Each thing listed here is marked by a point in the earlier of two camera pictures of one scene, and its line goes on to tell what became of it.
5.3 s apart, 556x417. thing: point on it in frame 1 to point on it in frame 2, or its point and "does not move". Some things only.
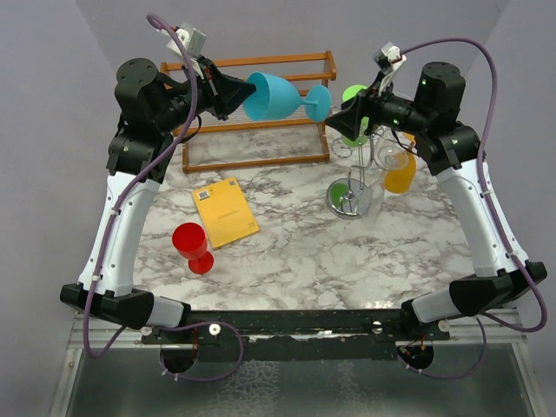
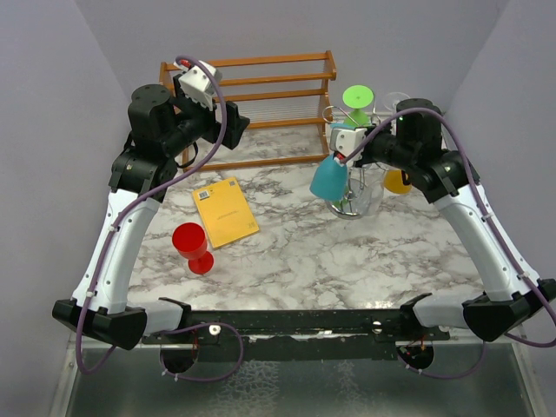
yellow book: (225, 212) does not move
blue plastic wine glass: (274, 99) to (329, 180)
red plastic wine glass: (190, 241) does not move
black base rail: (299, 334) does not move
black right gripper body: (385, 109) to (383, 147)
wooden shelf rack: (215, 145) does not move
